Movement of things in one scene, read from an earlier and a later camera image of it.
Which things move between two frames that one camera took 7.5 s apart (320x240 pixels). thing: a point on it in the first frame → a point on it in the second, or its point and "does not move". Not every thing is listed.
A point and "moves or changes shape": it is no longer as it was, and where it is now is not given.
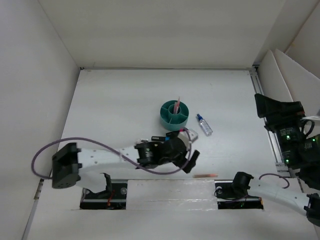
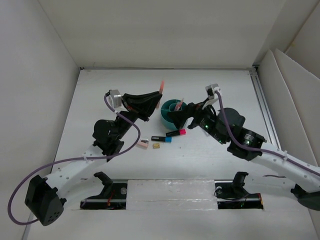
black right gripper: [268, 106] → [192, 109]
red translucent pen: [178, 105] moves or changes shape
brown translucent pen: [205, 175] → [162, 87]
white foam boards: [283, 78] does not move
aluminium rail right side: [280, 163] does not move
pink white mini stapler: [142, 141] does not move
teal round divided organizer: [172, 121] does not move
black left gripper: [191, 162] → [140, 106]
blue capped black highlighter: [162, 138] does not move
